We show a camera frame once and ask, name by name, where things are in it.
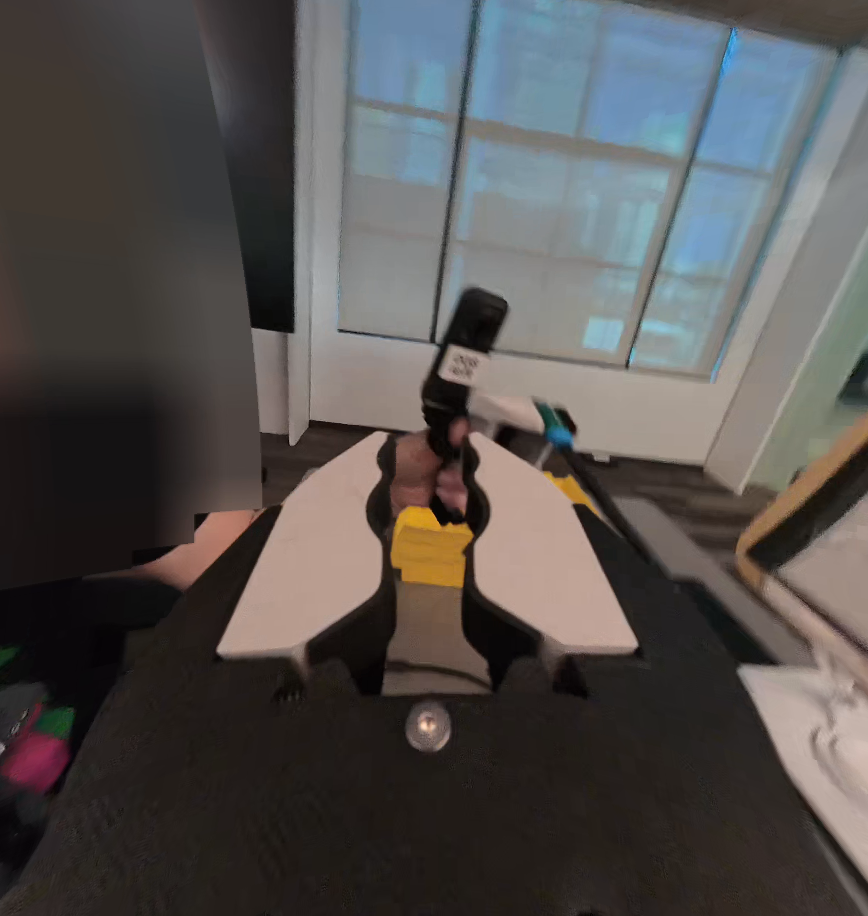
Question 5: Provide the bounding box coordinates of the yellow storage bin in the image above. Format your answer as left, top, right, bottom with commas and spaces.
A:
391, 468, 601, 589

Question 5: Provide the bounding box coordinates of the person's left hand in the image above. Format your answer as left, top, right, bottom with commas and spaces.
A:
390, 417, 475, 527

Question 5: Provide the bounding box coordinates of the colorful printed clothing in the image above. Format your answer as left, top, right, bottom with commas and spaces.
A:
0, 644, 77, 888

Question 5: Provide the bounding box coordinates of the window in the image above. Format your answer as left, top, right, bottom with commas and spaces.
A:
337, 0, 843, 379

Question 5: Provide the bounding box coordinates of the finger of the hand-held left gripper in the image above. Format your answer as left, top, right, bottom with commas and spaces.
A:
471, 395, 548, 432

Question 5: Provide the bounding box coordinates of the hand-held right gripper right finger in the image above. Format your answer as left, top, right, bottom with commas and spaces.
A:
463, 431, 640, 659

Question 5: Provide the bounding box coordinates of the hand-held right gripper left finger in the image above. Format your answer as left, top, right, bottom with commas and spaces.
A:
214, 431, 399, 666

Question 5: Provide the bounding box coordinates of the green plug HDMI cable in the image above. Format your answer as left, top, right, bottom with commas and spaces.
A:
533, 399, 650, 555

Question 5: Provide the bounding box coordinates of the wooden sign board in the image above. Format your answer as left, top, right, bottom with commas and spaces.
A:
734, 404, 868, 691

